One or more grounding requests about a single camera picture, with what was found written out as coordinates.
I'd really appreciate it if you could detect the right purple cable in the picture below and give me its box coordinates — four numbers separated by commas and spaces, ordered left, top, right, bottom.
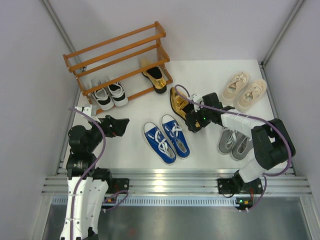
174, 84, 293, 211

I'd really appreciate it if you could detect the right beige sneaker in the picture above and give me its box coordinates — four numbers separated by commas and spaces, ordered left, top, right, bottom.
234, 79, 267, 113

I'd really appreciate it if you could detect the perforated grey cable tray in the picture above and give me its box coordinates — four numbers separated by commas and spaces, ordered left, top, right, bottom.
51, 194, 251, 206

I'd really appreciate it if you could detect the gold loafer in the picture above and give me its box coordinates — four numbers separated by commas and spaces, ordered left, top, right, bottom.
141, 66, 167, 94
169, 87, 200, 124

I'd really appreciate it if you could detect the aluminium rail frame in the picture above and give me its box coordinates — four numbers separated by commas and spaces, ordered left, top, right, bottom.
41, 168, 313, 195

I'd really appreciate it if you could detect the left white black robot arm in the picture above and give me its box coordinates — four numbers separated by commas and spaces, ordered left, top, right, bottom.
59, 115, 130, 240

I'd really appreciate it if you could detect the beige sneaker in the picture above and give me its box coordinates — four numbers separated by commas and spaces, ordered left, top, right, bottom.
234, 79, 267, 113
221, 71, 250, 105

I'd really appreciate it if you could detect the orange wooden shoe shelf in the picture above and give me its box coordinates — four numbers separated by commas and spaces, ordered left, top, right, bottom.
63, 21, 173, 114

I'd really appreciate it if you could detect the left grey canvas sneaker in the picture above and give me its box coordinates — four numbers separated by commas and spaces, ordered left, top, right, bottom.
218, 127, 238, 155

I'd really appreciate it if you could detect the right grey canvas sneaker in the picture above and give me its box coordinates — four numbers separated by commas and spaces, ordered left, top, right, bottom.
231, 133, 253, 161

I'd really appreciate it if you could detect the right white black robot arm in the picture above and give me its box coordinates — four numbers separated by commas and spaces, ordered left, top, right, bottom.
186, 93, 296, 195

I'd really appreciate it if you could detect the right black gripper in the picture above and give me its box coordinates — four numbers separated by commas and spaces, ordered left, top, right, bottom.
185, 102, 213, 133

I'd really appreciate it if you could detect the grey canvas sneaker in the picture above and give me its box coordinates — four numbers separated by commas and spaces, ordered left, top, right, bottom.
218, 127, 238, 155
231, 133, 253, 161

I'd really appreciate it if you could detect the blue canvas sneaker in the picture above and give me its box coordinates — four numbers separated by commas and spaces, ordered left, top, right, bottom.
143, 121, 177, 165
161, 114, 190, 159

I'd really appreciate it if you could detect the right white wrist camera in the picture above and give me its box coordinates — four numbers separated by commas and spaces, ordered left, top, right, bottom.
188, 93, 203, 112

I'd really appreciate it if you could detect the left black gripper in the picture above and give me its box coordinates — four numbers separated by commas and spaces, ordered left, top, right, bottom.
86, 114, 129, 153

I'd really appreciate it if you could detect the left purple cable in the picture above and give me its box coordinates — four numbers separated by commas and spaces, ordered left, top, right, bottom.
67, 107, 130, 240

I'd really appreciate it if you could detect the black white sneaker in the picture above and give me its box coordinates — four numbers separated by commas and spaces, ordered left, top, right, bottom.
107, 81, 129, 107
92, 88, 114, 111

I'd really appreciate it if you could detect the left beige sneaker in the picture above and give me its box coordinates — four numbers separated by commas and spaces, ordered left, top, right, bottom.
221, 71, 250, 105

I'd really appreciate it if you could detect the purple cable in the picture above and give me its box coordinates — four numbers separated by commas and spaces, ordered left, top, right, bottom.
67, 107, 130, 240
174, 84, 293, 211

